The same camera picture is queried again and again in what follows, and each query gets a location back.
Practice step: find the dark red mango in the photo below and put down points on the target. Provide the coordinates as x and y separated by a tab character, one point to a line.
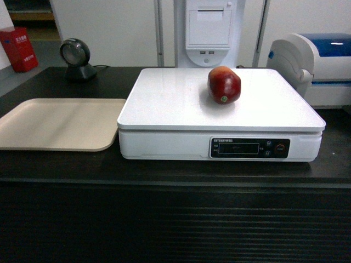
223	85

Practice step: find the black checkout counter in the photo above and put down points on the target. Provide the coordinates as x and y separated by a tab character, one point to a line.
100	207

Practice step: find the white blue label printer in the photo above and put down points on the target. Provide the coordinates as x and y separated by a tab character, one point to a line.
317	65

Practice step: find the black barcode scanner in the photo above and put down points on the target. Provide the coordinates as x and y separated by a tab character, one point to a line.
76	54

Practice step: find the red fire extinguisher box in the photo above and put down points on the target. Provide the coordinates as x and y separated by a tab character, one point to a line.
18	49

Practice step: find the white checkout scale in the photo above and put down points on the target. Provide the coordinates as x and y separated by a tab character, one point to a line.
169	114

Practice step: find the white receipt printer kiosk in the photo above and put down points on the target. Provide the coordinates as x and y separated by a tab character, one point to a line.
207	33

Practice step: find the beige plastic tray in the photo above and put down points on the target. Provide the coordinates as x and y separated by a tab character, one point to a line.
88	125

